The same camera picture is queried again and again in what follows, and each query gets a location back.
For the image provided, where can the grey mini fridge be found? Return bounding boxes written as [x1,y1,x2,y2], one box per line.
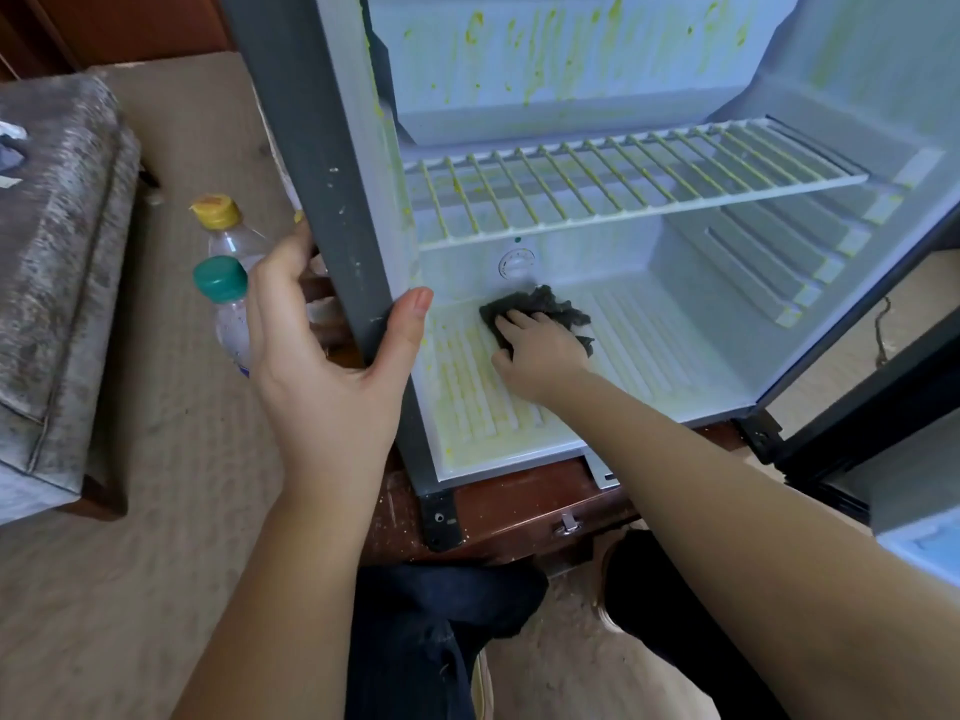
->
[217,0,960,552]

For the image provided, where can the black power cable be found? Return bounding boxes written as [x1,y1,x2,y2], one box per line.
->
[873,296,896,369]

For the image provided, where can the grey velvet sofa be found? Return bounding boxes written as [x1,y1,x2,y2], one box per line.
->
[0,70,144,526]

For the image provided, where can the fridge door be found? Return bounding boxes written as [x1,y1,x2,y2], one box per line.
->
[772,307,960,586]

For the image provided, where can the green cap water bottle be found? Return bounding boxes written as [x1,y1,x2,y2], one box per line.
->
[192,254,260,376]

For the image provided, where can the orange soda bottle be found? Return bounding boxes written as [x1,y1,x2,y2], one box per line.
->
[189,193,272,271]

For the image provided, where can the person's left foot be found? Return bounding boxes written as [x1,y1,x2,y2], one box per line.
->
[468,649,497,720]

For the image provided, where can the person's dark trousers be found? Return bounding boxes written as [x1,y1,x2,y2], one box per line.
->
[345,524,797,720]

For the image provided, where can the person's left hand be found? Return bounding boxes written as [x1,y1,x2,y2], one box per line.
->
[247,220,435,511]

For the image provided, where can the dark grey cloth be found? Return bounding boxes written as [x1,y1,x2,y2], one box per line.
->
[478,284,596,357]

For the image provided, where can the dark red wooden stand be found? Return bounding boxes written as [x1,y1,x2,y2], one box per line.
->
[300,254,752,571]

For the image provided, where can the white wire shelf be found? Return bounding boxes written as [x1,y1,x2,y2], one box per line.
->
[402,116,872,252]

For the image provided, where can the person's right forearm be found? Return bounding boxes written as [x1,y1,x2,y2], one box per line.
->
[547,367,960,720]

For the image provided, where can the person's right hand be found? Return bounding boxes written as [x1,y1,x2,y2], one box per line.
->
[492,308,597,409]

